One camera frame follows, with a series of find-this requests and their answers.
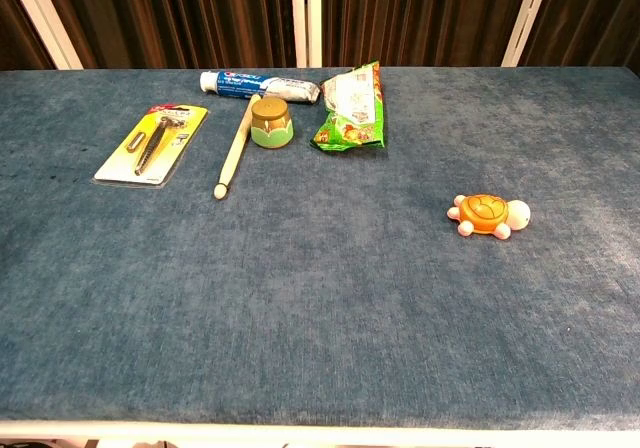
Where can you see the razor in yellow blister pack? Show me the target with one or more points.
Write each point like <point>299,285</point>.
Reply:
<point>150,148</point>

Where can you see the white and blue toothpaste tube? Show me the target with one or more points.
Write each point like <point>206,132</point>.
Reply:
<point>250,84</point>

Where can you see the orange and pink turtle toy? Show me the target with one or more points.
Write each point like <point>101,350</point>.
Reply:
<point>484,211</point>

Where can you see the blue fabric table cover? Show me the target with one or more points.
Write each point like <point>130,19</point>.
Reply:
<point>320,278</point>

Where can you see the green snack bag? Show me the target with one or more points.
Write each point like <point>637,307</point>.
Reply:
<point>352,110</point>

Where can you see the wooden drumstick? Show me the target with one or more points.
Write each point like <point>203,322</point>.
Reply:
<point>236,148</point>

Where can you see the dark brown curtain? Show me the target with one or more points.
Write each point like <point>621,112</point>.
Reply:
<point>185,15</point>

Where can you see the green jar with gold lid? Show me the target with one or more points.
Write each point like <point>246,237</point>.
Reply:
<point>271,125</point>

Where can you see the white slotted upright post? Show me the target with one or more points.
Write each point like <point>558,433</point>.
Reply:
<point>47,18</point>
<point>527,15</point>
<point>306,15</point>

